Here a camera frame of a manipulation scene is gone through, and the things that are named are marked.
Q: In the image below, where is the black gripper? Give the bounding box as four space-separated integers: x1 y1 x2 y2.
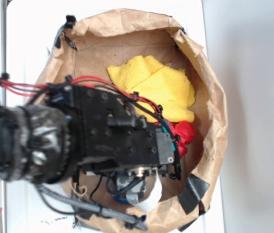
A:
46 84 174 176

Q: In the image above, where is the blue plastic bottle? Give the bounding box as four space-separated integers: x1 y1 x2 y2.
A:
114 196 129 204

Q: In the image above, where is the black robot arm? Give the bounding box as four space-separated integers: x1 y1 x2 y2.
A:
0 84 174 184

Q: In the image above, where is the crumpled red paper ball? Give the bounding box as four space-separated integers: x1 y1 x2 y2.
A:
169 121 196 159

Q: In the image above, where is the yellow microfiber cloth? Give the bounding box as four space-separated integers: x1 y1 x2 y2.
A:
106 55 195 123

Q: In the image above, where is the brown paper bag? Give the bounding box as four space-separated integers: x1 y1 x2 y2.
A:
37 9 228 233

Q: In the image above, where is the white plastic tray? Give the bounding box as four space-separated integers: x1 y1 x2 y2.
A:
0 0 208 233

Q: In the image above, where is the small grey wrist camera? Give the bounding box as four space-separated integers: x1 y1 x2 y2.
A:
115 172 147 204

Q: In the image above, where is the red and black cable bundle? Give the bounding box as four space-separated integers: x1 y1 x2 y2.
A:
0 63 182 181

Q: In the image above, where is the grey braided cable sleeve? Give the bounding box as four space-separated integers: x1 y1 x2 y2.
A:
36 183 149 232

